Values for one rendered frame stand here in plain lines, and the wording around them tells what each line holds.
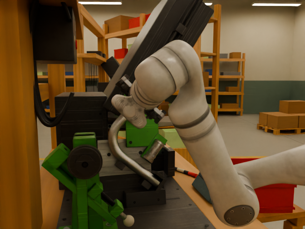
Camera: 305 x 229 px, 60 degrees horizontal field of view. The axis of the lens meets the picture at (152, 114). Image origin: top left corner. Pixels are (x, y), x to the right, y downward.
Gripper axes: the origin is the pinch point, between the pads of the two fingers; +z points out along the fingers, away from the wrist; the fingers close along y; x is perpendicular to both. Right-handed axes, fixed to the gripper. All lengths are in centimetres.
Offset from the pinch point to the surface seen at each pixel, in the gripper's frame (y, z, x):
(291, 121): -291, 464, -340
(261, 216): -61, 19, -6
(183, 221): -32.4, 3.5, 14.6
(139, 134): -7.8, 18.6, 2.9
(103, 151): -2.8, 20.6, 14.8
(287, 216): -70, 19, -13
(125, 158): -9.3, 15.0, 12.2
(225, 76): -155, 752, -472
